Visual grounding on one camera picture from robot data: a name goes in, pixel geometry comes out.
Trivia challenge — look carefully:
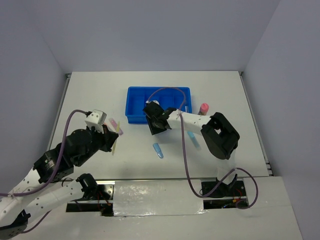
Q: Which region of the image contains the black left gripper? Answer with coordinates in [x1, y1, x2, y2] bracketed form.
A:
[76, 123, 119, 166]

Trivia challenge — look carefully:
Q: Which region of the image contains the yellow pen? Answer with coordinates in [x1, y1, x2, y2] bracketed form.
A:
[111, 120, 121, 156]

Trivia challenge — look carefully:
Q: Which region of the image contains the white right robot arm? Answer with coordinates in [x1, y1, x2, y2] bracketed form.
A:
[143, 101, 240, 160]

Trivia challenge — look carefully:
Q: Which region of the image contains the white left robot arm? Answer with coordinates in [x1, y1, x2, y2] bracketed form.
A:
[0, 125, 119, 240]

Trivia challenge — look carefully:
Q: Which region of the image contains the blue highlighter near centre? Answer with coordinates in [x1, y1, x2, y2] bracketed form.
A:
[152, 143, 164, 159]

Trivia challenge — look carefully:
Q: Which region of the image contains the blue compartment tray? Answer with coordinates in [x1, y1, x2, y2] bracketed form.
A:
[124, 86, 193, 125]

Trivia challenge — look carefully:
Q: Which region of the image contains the light blue highlighter right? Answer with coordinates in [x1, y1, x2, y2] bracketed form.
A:
[187, 131, 201, 151]

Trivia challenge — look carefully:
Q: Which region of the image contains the purple highlighter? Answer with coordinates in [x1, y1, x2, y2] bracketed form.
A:
[108, 118, 123, 136]

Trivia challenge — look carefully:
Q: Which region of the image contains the pink capped glue stick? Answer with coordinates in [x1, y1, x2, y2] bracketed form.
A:
[198, 103, 210, 116]

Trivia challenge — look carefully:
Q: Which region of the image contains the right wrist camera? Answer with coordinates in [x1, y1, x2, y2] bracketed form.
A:
[145, 100, 160, 105]

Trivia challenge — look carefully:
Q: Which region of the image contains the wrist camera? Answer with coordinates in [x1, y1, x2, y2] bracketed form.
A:
[84, 109, 107, 134]
[145, 100, 160, 105]

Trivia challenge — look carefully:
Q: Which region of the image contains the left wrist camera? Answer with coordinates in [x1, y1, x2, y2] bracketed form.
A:
[84, 109, 107, 134]

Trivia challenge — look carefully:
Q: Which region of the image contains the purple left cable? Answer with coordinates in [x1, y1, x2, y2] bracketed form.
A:
[0, 109, 91, 235]

